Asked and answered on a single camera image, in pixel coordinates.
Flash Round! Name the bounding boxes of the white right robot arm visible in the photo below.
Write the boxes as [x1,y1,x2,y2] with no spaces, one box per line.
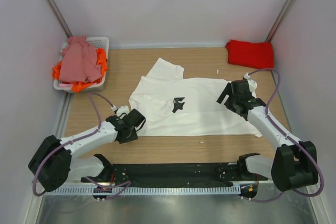
[217,79,319,191]

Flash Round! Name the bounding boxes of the pink t-shirt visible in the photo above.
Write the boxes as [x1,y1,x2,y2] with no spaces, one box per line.
[59,36,102,83]

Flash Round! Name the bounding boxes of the orange t-shirt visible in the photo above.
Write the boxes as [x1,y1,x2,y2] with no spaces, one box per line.
[52,48,108,93]

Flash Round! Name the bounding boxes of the aluminium frame rail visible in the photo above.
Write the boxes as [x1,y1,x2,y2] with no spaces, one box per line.
[31,163,320,186]

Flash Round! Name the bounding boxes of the white slotted cable duct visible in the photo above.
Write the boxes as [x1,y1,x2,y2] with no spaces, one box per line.
[46,184,241,196]

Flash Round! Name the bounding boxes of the folded red t-shirt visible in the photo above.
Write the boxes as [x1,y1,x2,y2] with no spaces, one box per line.
[225,40,274,69]

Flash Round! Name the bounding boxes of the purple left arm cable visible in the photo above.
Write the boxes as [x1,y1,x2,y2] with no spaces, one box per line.
[33,92,132,201]

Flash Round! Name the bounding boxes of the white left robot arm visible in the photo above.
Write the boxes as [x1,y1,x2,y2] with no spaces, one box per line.
[28,109,146,193]

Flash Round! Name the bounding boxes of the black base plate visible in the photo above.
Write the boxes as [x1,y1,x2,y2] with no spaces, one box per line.
[92,163,267,188]

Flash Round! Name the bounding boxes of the white printed t-shirt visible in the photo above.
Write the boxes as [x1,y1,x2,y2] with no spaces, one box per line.
[129,58,262,137]

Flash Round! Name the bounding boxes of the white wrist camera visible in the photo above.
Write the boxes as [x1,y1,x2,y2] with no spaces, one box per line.
[111,105,130,116]
[243,73,257,92]

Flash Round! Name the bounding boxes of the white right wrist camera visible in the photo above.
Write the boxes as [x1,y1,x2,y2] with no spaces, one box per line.
[243,73,257,92]

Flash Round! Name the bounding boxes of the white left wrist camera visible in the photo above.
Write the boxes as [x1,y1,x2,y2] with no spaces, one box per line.
[111,105,130,116]

